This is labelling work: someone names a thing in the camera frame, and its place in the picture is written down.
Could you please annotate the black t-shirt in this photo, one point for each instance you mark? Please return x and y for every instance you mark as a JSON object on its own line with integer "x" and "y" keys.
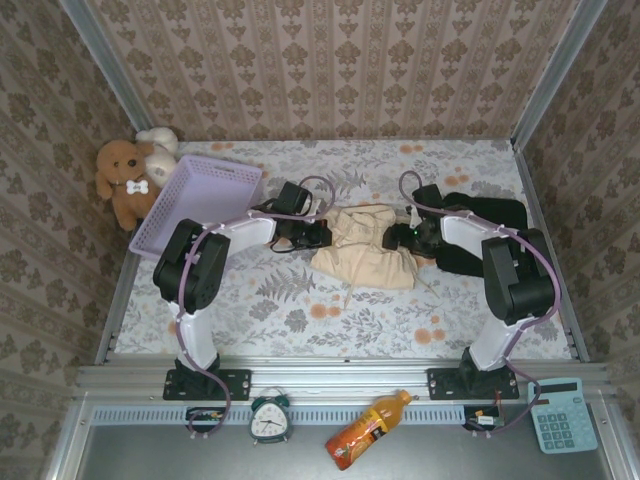
{"x": 495, "y": 212}

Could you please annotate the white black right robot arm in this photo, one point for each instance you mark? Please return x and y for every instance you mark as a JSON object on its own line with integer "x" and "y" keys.
{"x": 520, "y": 285}

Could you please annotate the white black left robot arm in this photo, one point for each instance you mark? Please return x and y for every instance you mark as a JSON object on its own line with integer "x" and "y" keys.
{"x": 195, "y": 335}

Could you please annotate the purple plastic laundry basket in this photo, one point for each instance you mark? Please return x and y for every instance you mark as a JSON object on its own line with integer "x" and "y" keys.
{"x": 200, "y": 200}

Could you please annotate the floral print tablecloth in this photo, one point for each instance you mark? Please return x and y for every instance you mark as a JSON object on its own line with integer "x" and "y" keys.
{"x": 375, "y": 330}

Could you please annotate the white plush toy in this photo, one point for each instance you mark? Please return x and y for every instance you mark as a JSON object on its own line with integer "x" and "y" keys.
{"x": 160, "y": 165}

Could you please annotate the brown plush dog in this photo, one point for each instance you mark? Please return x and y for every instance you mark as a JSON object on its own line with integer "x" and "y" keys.
{"x": 125, "y": 195}

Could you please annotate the green twin-bell alarm clock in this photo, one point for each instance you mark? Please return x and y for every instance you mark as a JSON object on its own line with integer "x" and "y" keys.
{"x": 270, "y": 422}

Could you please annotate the small electronics board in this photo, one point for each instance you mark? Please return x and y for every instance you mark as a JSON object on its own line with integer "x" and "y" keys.
{"x": 484, "y": 419}
{"x": 205, "y": 415}

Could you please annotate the orange juice bottle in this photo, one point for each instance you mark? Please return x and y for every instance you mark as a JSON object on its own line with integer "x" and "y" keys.
{"x": 362, "y": 432}

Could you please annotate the light blue calculator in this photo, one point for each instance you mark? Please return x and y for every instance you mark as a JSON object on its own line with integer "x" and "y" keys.
{"x": 562, "y": 417}

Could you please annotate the grey metal shelf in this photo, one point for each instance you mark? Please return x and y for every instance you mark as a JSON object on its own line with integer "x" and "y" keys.
{"x": 150, "y": 455}

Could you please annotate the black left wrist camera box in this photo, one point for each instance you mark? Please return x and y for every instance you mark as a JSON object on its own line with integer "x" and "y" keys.
{"x": 295, "y": 197}

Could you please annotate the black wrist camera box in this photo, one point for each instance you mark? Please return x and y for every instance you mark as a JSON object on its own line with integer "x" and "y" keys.
{"x": 295, "y": 197}
{"x": 427, "y": 199}

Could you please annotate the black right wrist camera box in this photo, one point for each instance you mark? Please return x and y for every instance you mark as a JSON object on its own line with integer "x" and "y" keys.
{"x": 427, "y": 199}

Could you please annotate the aluminium front rail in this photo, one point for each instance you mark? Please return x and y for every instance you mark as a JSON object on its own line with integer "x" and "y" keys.
{"x": 325, "y": 372}

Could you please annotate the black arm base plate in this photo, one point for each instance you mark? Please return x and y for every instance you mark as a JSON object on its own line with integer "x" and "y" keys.
{"x": 442, "y": 385}
{"x": 235, "y": 385}

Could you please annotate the aluminium side rail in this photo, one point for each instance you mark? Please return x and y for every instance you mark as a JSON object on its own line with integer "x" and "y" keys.
{"x": 106, "y": 345}
{"x": 576, "y": 340}

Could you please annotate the aluminium frame post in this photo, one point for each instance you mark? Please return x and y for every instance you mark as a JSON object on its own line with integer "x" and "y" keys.
{"x": 107, "y": 65}
{"x": 557, "y": 70}

